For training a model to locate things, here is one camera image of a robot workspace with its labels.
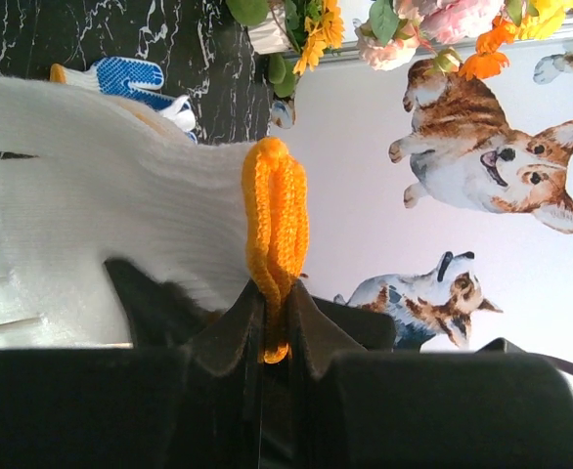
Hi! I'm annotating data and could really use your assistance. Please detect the white glove orange cuff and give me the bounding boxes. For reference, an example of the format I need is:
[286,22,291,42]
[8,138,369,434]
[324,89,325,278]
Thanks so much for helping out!
[0,76,309,362]

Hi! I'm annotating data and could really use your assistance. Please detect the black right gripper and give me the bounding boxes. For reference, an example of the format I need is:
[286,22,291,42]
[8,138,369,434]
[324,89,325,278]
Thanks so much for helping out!
[104,257,396,350]

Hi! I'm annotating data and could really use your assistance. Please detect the blue dotted glove orange cuff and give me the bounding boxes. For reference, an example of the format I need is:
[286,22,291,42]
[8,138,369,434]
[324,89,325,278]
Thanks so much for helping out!
[49,56,198,144]

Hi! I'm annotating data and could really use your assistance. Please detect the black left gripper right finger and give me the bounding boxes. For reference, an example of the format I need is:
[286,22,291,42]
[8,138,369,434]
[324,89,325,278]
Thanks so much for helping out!
[261,284,573,468]

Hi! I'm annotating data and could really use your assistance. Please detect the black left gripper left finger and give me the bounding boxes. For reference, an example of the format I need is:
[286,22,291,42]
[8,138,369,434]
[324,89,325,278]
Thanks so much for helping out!
[0,277,268,469]

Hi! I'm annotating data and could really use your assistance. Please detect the sunflower pot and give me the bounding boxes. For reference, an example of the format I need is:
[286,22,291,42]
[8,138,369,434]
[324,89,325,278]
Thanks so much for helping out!
[226,0,344,99]

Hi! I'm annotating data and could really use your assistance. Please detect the artificial flower bouquet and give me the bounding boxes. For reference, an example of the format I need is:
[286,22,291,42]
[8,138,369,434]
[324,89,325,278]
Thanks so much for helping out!
[354,0,573,79]

